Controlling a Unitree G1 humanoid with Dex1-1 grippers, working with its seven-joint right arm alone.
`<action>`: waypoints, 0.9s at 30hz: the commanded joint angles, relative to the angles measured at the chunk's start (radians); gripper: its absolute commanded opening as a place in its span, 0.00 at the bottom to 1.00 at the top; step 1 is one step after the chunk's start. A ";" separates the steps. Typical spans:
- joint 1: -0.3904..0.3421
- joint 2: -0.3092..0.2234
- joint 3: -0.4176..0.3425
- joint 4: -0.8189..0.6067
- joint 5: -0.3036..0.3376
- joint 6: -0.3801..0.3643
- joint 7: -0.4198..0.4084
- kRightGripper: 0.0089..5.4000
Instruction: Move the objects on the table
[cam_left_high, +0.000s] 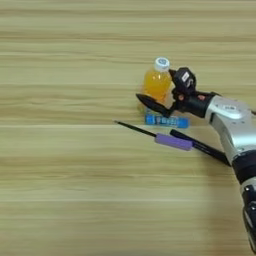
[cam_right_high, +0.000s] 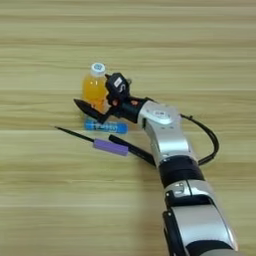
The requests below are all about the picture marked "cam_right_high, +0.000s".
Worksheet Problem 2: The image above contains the purple rectangular block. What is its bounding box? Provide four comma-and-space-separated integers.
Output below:
92, 138, 130, 157

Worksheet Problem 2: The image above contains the black marker pen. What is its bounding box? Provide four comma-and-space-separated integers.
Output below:
108, 133, 157, 167

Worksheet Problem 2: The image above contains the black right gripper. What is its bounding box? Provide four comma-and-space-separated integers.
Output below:
73, 73, 149, 125

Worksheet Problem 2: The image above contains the blue wrapped candy bar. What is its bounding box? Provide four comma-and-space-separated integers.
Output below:
83, 119, 129, 135

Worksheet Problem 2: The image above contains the orange juice bottle white cap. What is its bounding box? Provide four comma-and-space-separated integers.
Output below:
81, 62, 111, 115

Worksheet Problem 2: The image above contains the thin black stick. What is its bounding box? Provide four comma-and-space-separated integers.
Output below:
54, 125, 96, 144

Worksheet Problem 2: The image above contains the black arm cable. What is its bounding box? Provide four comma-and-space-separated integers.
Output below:
179, 113, 221, 167

